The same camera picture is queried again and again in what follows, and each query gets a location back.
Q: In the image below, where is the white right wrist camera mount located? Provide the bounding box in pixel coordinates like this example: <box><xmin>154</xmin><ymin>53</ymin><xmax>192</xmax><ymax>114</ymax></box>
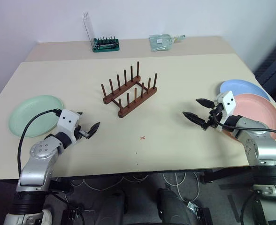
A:
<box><xmin>214</xmin><ymin>90</ymin><xmax>237</xmax><ymax>132</ymax></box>

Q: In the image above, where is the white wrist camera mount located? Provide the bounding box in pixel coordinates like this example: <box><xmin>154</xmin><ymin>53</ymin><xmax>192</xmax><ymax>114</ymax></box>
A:
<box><xmin>57</xmin><ymin>109</ymin><xmax>81</xmax><ymax>143</ymax></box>
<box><xmin>214</xmin><ymin>90</ymin><xmax>237</xmax><ymax>132</ymax></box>

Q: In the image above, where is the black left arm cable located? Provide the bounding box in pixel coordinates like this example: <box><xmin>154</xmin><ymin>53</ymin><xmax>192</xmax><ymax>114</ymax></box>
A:
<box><xmin>17</xmin><ymin>108</ymin><xmax>64</xmax><ymax>181</ymax></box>

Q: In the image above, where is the black table leg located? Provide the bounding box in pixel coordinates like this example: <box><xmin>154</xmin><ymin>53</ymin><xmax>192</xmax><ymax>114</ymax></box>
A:
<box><xmin>199</xmin><ymin>169</ymin><xmax>256</xmax><ymax>185</ymax></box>

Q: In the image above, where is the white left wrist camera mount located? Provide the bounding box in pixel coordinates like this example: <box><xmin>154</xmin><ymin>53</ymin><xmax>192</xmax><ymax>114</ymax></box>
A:
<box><xmin>57</xmin><ymin>109</ymin><xmax>81</xmax><ymax>143</ymax></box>

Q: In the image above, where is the clear plastic bag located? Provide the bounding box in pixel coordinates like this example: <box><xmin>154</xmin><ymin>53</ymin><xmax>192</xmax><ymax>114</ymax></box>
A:
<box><xmin>149</xmin><ymin>33</ymin><xmax>186</xmax><ymax>52</ymax></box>

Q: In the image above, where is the wooden dish rack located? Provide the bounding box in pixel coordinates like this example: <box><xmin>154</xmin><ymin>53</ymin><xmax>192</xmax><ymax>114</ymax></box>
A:
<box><xmin>101</xmin><ymin>61</ymin><xmax>158</xmax><ymax>119</ymax></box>

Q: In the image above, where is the pink-red plate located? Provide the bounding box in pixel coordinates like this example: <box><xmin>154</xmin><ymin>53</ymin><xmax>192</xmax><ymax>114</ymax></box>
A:
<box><xmin>220</xmin><ymin>93</ymin><xmax>276</xmax><ymax>142</ymax></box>

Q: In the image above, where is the dark rounded shape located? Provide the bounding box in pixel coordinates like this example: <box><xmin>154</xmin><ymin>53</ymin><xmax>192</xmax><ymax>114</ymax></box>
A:
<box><xmin>156</xmin><ymin>187</ymin><xmax>201</xmax><ymax>225</ymax></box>

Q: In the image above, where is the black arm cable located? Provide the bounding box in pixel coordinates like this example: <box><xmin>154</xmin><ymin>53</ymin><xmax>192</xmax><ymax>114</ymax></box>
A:
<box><xmin>17</xmin><ymin>108</ymin><xmax>64</xmax><ymax>181</ymax></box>
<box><xmin>213</xmin><ymin>104</ymin><xmax>276</xmax><ymax>139</ymax></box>

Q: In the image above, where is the blue plate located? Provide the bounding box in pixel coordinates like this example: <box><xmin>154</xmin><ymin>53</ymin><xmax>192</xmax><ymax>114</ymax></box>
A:
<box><xmin>220</xmin><ymin>79</ymin><xmax>271</xmax><ymax>103</ymax></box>

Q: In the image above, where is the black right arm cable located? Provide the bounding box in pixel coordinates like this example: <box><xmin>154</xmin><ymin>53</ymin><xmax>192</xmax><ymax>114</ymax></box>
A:
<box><xmin>213</xmin><ymin>104</ymin><xmax>276</xmax><ymax>139</ymax></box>

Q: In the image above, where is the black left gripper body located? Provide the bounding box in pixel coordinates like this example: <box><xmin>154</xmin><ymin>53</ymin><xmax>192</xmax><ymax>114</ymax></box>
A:
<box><xmin>73</xmin><ymin>125</ymin><xmax>90</xmax><ymax>142</ymax></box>

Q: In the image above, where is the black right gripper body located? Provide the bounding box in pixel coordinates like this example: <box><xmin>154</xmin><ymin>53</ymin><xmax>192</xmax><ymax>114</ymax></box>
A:
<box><xmin>201</xmin><ymin>103</ymin><xmax>224</xmax><ymax>131</ymax></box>

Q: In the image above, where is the green screwdriver bit set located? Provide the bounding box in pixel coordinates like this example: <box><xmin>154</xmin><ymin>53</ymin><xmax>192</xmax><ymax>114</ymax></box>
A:
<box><xmin>92</xmin><ymin>36</ymin><xmax>121</xmax><ymax>53</ymax></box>

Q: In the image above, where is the black ribbed object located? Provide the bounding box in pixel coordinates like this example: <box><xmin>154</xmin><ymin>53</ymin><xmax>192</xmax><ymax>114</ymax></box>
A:
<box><xmin>254</xmin><ymin>37</ymin><xmax>276</xmax><ymax>95</ymax></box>

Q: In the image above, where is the white floor cable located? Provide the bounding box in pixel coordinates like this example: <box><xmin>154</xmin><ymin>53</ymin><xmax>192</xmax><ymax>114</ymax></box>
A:
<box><xmin>71</xmin><ymin>172</ymin><xmax>200</xmax><ymax>206</ymax></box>

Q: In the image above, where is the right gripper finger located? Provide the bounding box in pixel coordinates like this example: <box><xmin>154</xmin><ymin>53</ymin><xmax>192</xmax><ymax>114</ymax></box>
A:
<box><xmin>196</xmin><ymin>98</ymin><xmax>216</xmax><ymax>109</ymax></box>
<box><xmin>182</xmin><ymin>111</ymin><xmax>206</xmax><ymax>128</ymax></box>

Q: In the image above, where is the green plate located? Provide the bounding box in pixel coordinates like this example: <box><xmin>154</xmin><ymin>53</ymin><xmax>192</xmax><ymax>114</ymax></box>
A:
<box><xmin>8</xmin><ymin>94</ymin><xmax>65</xmax><ymax>138</ymax></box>

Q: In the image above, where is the clear plastic case lid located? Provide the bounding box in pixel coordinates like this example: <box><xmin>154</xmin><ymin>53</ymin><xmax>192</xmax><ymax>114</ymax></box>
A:
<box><xmin>83</xmin><ymin>11</ymin><xmax>96</xmax><ymax>47</ymax></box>

